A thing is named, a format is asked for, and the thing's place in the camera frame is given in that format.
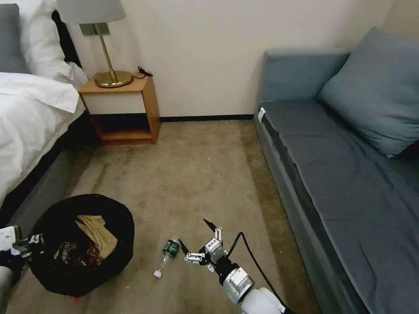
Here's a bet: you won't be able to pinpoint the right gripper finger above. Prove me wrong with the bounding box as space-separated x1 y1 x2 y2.
178 238 206 263
203 218 224 242

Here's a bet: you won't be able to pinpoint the trash bin with black bag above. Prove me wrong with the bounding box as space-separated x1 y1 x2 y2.
30 193 136 297

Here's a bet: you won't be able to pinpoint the clear plastic bottle green label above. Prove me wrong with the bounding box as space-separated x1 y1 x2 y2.
153 234 181 279

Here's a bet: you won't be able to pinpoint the dark printed snack wrapper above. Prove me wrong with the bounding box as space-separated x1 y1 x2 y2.
53 240 103 268

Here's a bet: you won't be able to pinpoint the dark grey bed base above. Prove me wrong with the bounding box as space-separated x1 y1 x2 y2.
0 109 99 231

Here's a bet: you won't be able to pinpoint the crumpled brown paper bag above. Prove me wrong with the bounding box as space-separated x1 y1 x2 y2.
74 214 119 263

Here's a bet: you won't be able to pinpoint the blue-grey sofa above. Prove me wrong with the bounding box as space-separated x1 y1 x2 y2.
253 48 419 314

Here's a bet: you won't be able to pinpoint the white bed duvet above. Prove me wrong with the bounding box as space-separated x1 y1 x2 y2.
0 61 89 210

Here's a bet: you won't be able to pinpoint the wooden nightstand white drawer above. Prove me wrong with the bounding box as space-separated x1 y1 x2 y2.
77 74 161 147

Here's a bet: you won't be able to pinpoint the grey upholstered headboard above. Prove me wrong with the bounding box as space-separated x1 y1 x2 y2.
0 3 31 75

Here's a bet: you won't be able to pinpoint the white bed pillow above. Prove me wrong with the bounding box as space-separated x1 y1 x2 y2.
19 0 72 78

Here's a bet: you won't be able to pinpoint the blue-grey sofa cushion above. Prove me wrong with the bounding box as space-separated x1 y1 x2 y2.
317 26 419 158

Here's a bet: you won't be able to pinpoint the brass lamp grey shade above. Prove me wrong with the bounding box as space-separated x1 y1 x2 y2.
56 0 134 89

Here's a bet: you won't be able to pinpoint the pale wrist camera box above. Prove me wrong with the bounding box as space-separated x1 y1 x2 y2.
205 238 227 261

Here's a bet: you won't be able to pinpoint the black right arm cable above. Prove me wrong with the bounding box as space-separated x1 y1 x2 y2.
225 231 295 314

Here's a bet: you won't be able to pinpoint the thin black lamp cord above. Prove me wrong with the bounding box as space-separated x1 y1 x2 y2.
131 65 154 80

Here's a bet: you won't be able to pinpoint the grey wall switch plate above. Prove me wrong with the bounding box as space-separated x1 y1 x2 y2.
79 22 111 36

